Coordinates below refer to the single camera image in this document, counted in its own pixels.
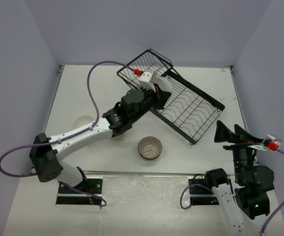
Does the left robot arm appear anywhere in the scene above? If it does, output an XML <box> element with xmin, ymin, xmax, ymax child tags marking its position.
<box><xmin>29</xmin><ymin>77</ymin><xmax>172</xmax><ymax>193</ymax></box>

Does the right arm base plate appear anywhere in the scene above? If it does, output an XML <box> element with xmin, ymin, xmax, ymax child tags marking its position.
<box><xmin>188</xmin><ymin>174</ymin><xmax>219</xmax><ymax>206</ymax></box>

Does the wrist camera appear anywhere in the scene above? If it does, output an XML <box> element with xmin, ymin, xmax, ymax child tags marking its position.
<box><xmin>138</xmin><ymin>70</ymin><xmax>155</xmax><ymax>91</ymax></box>
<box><xmin>249</xmin><ymin>134</ymin><xmax>282</xmax><ymax>151</ymax></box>

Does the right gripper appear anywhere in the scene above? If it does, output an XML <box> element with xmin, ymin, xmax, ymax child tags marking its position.
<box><xmin>214</xmin><ymin>119</ymin><xmax>264</xmax><ymax>182</ymax></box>

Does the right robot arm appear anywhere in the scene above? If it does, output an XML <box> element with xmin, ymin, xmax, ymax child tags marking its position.
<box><xmin>204</xmin><ymin>120</ymin><xmax>281</xmax><ymax>236</ymax></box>

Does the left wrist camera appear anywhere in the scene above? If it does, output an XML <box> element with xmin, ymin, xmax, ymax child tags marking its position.
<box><xmin>138</xmin><ymin>70</ymin><xmax>155</xmax><ymax>91</ymax></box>

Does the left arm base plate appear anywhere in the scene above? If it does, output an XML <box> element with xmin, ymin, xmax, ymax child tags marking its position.
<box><xmin>56</xmin><ymin>178</ymin><xmax>104</xmax><ymax>206</ymax></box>

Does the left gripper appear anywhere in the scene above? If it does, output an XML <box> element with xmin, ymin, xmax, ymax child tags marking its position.
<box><xmin>131</xmin><ymin>83</ymin><xmax>171</xmax><ymax>122</ymax></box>

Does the brown white patterned bowl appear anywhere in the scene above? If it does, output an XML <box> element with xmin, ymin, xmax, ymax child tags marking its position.
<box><xmin>138</xmin><ymin>136</ymin><xmax>163</xmax><ymax>160</ymax></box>

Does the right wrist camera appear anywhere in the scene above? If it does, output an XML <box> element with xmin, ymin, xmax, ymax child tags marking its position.
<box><xmin>249</xmin><ymin>134</ymin><xmax>282</xmax><ymax>151</ymax></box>

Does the black wire dish rack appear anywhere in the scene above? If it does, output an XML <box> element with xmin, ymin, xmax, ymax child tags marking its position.
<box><xmin>127</xmin><ymin>49</ymin><xmax>225</xmax><ymax>145</ymax></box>

